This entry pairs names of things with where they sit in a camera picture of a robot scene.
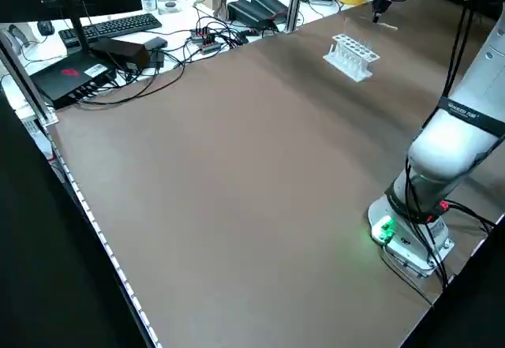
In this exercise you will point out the black computer mouse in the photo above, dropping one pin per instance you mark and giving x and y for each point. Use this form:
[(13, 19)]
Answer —
[(46, 27)]

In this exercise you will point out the small grey adapter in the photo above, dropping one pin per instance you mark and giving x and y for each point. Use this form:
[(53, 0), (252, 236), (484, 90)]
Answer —
[(155, 42)]

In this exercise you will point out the black monitor stand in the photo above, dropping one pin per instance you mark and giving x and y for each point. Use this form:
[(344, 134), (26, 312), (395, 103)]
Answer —
[(79, 32)]

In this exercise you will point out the usb hub red plugs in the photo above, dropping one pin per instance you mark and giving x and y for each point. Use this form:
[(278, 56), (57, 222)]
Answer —
[(207, 42)]

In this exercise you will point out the black keyboard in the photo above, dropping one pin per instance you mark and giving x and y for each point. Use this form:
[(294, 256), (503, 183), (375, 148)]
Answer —
[(118, 24)]

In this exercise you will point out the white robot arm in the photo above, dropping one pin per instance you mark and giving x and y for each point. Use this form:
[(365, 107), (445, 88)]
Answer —
[(446, 147)]

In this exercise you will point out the aluminium frame rail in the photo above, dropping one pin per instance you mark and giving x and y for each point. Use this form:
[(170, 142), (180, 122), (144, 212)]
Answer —
[(24, 75)]

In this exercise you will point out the clear test tube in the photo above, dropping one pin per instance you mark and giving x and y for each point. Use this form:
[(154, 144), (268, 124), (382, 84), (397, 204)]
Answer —
[(345, 28)]

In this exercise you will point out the white test tube rack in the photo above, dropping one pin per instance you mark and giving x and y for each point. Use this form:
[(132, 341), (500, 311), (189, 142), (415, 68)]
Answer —
[(357, 76)]

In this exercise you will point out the black power adapter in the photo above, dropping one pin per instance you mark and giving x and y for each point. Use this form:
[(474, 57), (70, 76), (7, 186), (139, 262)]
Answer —
[(244, 10), (272, 4)]

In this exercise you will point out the dark power brick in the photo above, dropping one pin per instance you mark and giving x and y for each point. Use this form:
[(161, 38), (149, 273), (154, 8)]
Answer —
[(126, 52)]

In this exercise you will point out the black box red logo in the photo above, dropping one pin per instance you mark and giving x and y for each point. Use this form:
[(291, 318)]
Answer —
[(59, 83)]

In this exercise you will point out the clear case dark disc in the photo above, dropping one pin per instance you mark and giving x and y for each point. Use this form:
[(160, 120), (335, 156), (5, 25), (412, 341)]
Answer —
[(169, 7)]

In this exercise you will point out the aluminium post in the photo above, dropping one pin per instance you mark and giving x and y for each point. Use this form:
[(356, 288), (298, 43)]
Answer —
[(294, 8)]

